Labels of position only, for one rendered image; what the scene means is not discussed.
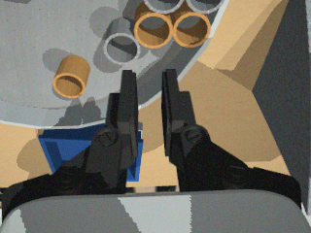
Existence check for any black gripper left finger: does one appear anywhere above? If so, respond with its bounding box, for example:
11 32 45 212
1 70 138 222

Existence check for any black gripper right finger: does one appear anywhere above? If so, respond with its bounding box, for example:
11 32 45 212
161 69 302 210

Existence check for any bronze bushing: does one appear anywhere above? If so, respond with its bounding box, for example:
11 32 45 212
170 0 211 48
52 55 90 98
134 2 173 49

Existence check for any grey metal ring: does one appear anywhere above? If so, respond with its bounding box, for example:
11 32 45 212
144 0 184 14
103 17 141 65
187 0 225 14

